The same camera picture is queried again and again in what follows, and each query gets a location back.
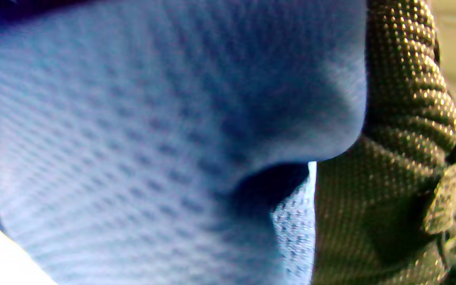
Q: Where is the person's left hand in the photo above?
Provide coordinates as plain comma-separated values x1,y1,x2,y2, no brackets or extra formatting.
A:
312,0,456,285

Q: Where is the blue mesh cloth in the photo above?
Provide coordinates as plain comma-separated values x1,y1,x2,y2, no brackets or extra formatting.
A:
0,0,368,285

